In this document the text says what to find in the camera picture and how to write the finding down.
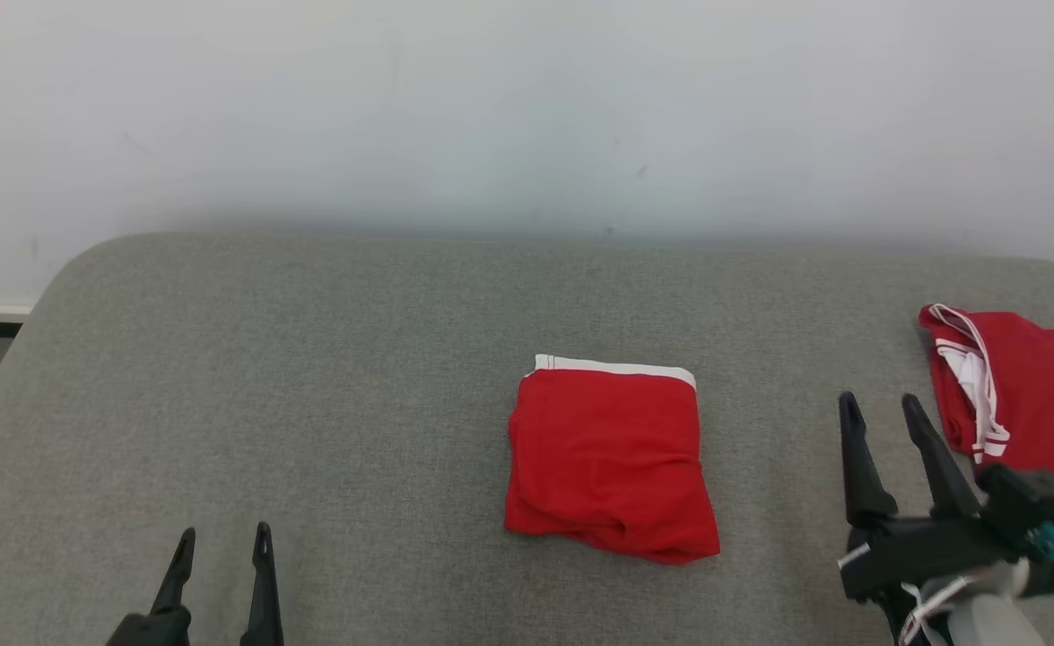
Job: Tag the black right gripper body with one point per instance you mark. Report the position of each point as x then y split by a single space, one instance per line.
930 549

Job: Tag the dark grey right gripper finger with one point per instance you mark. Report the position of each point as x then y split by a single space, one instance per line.
939 458
863 467

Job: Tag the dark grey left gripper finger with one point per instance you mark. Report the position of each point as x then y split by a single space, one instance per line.
263 592
177 574

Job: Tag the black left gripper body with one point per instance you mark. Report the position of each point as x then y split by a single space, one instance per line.
150 630

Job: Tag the red jersey with white sleeves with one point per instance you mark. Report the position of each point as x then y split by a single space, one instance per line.
1038 395

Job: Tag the red shorts with white trim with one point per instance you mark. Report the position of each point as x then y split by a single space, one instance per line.
607 458

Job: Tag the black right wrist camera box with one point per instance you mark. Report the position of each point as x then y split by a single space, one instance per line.
1029 498

